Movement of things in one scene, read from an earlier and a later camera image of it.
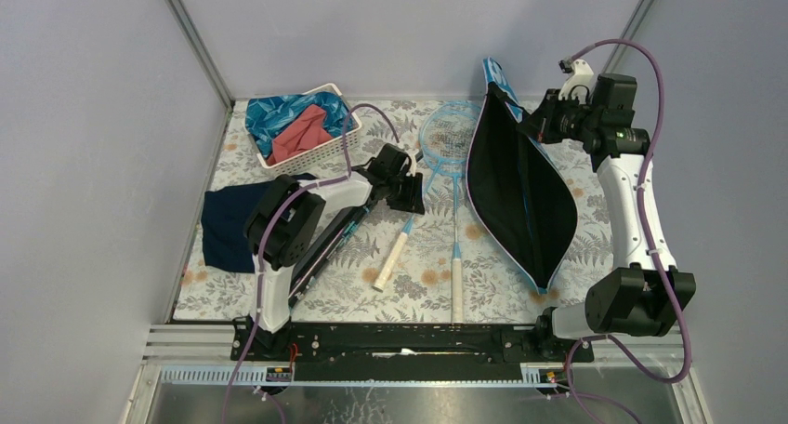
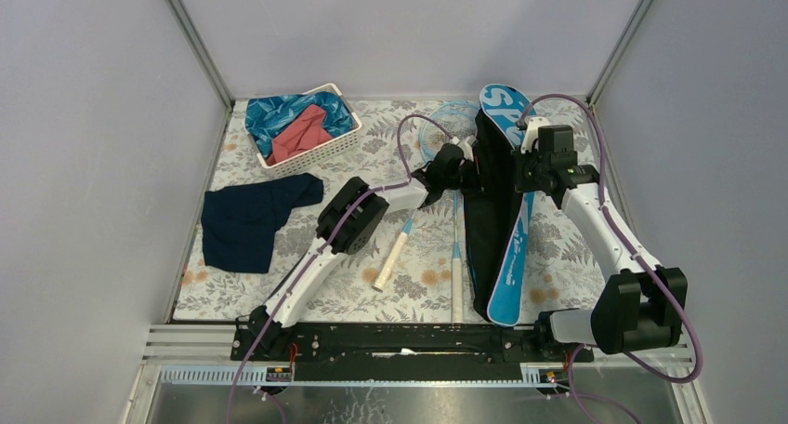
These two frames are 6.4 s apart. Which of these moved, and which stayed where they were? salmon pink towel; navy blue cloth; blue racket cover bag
Moved: blue racket cover bag
Stayed: navy blue cloth; salmon pink towel
